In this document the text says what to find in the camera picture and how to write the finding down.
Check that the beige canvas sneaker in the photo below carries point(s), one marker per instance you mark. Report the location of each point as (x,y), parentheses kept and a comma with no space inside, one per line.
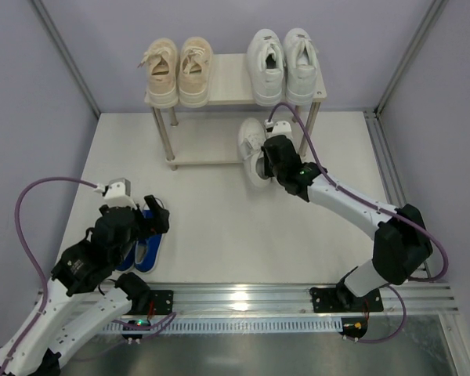
(161,61)
(195,72)

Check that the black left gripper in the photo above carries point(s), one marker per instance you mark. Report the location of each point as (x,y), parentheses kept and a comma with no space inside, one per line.
(148,221)

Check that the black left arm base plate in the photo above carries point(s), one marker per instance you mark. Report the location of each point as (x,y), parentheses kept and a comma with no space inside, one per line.
(154,302)

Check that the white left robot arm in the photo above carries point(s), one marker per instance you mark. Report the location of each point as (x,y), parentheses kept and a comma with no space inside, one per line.
(45,341)

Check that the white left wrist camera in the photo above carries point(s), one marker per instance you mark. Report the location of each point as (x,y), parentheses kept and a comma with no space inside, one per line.
(117,194)

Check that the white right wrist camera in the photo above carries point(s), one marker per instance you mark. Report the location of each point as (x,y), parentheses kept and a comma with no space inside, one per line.
(278,128)

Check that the blue canvas sneaker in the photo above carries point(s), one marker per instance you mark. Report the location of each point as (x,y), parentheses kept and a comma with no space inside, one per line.
(146,252)
(128,261)

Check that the beige wooden shoe shelf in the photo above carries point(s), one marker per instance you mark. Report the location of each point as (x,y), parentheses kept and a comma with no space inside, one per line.
(208,136)

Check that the large white sneaker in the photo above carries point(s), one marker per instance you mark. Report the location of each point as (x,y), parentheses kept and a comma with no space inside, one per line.
(265,64)
(302,67)

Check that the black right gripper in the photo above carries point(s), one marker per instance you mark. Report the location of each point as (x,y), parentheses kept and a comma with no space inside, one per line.
(274,153)

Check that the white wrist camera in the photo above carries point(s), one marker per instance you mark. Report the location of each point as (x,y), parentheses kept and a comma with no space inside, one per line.
(278,128)
(117,194)

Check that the left aluminium frame post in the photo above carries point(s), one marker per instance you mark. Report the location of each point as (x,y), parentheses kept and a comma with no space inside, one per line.
(54,35)

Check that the small white fashion sneaker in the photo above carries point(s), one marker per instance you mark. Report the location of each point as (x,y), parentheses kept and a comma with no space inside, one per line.
(251,137)

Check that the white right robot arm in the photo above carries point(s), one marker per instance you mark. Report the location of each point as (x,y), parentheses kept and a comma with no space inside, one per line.
(400,245)

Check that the right side aluminium rail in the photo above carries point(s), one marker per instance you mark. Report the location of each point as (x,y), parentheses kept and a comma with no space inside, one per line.
(386,165)

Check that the right aluminium frame post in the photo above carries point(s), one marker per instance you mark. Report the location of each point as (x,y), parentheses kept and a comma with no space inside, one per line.
(427,23)

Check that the slotted grey cable duct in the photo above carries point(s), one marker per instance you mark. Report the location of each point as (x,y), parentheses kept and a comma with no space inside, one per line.
(247,325)

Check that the aluminium frame post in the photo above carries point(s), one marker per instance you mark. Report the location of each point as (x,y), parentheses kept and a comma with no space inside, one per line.
(427,23)
(54,35)

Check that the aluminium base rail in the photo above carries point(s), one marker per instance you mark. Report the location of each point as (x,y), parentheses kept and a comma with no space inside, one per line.
(294,299)

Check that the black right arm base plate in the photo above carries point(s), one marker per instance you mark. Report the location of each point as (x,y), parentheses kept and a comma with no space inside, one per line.
(334,300)

